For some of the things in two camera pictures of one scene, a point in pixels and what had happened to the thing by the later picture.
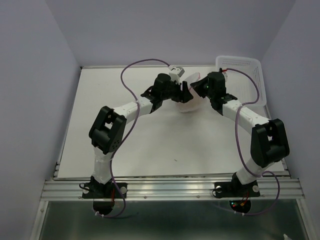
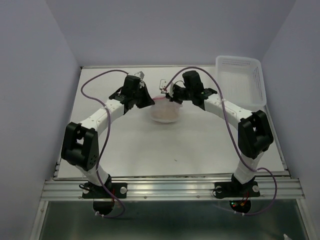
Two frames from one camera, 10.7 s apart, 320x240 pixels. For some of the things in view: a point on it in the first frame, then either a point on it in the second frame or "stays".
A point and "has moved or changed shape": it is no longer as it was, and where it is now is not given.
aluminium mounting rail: x=170 y=189 stays
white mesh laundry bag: x=197 y=103 has moved or changed shape
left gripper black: x=182 y=96 to x=147 y=100
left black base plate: x=96 y=190 stays
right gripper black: x=197 y=85 to x=172 y=97
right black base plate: x=236 y=189 stays
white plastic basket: x=245 y=81 stays
